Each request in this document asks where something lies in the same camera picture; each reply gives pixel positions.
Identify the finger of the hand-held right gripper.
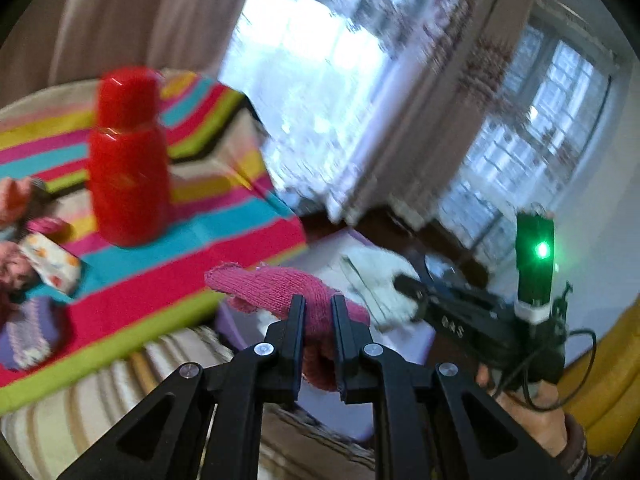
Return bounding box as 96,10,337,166
392,274,430,307

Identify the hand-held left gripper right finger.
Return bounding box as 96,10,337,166
331,294,571,480

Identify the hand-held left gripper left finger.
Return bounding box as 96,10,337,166
57,294,307,480

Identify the pink knitted glove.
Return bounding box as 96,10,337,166
205,262,371,392

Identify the person's right forearm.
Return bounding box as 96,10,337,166
550,412,621,480

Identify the person's right hand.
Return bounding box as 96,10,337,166
475,360,569,459

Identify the white cloth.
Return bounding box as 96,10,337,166
300,230,432,333

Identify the dark wooden furniture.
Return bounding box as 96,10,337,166
300,202,493,291

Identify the yellow seat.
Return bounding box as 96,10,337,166
557,295,640,441

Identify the colourful striped blanket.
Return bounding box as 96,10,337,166
0,71,308,403

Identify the large bright window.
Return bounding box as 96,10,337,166
220,0,396,198

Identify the red thermos bottle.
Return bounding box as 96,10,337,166
86,66,173,248

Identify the white flower print pouch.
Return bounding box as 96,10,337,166
20,234,82,294

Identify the purple knitted item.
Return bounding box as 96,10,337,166
0,297,69,372

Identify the plain beige curtain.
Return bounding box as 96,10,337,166
0,0,261,116

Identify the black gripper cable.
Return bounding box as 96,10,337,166
500,327,599,413

